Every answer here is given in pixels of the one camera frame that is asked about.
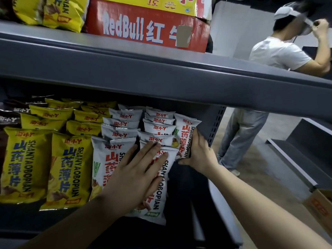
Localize yellow snack packet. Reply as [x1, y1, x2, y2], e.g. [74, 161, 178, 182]
[11, 0, 46, 26]
[66, 119, 102, 137]
[73, 110, 107, 123]
[29, 104, 74, 120]
[20, 113, 68, 131]
[42, 0, 90, 34]
[83, 101, 118, 108]
[80, 105, 111, 116]
[44, 98, 84, 110]
[0, 127, 54, 205]
[39, 132, 95, 212]

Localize person's right forearm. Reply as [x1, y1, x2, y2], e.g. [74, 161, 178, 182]
[207, 163, 332, 249]

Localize dark grey metal shelf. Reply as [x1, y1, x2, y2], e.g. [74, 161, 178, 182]
[0, 20, 332, 249]

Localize yellow printed carton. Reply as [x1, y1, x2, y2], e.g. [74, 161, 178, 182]
[98, 0, 213, 21]

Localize red carton with white lettering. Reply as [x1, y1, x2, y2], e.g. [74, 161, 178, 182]
[84, 0, 211, 53]

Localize person's left forearm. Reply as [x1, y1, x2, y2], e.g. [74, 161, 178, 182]
[15, 197, 120, 249]

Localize person's left hand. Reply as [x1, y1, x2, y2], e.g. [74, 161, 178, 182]
[100, 142, 169, 219]

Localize tan carton with red print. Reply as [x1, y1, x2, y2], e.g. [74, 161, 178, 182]
[302, 189, 332, 239]

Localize person's right hand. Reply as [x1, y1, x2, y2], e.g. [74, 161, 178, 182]
[177, 128, 220, 177]

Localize black wall shelving unit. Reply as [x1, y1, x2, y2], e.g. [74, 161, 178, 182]
[265, 46, 332, 191]

